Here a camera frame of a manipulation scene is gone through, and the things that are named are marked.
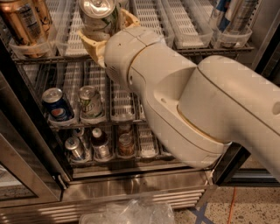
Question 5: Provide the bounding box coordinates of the white green 7up can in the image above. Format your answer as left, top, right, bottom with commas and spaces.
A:
78, 86, 103, 118

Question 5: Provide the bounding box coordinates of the stainless steel fridge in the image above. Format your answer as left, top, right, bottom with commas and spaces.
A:
0, 0, 279, 224

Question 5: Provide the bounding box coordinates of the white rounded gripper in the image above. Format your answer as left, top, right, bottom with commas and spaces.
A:
77, 9, 165, 92

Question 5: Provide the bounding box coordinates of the blue pepsi can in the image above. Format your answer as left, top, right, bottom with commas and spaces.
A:
42, 87, 74, 122

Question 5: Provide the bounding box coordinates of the blue tape cross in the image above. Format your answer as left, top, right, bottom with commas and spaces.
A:
189, 204, 214, 224

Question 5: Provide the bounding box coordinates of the white 7up zero can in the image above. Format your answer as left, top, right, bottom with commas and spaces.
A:
79, 0, 121, 41

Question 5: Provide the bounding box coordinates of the copper brown can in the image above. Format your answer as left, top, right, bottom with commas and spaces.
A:
118, 133, 134, 156

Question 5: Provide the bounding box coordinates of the dark bottle white cap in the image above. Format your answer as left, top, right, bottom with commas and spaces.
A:
91, 128, 110, 159

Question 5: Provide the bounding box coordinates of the blue silver tall can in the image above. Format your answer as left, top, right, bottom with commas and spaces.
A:
208, 0, 259, 49

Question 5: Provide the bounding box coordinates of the silver can bottom shelf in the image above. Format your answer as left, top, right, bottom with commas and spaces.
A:
65, 136, 85, 160

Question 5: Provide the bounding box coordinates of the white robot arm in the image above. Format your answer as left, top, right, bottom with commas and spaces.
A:
78, 12, 280, 180

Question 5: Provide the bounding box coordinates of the gold can top shelf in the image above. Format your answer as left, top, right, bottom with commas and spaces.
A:
0, 0, 53, 59

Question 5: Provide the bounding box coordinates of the glass fridge door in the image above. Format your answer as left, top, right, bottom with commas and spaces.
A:
0, 39, 68, 207

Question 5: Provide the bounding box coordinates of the clear plastic bag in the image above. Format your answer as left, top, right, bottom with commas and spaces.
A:
79, 199, 175, 224

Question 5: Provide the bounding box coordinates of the orange cable on floor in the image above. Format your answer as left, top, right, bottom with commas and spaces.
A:
227, 186, 238, 224

